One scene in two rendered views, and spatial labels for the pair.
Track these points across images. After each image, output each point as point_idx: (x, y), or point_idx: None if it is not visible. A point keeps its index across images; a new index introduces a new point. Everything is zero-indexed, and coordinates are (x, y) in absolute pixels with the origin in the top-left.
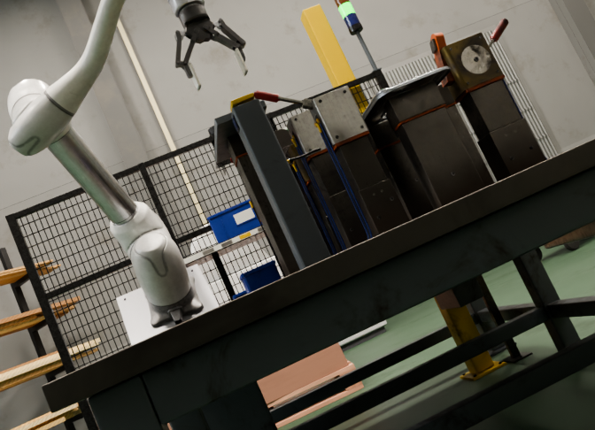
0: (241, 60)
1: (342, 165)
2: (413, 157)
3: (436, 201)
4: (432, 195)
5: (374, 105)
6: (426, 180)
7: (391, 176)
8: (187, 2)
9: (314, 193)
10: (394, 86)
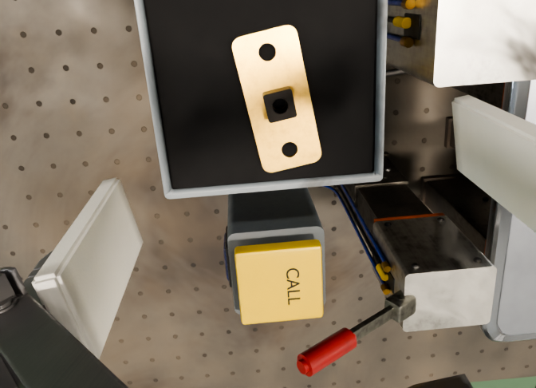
0: (499, 200)
1: (371, 222)
2: (460, 226)
3: (430, 199)
4: (434, 201)
5: (508, 262)
6: (443, 212)
7: (474, 97)
8: None
9: None
10: (507, 341)
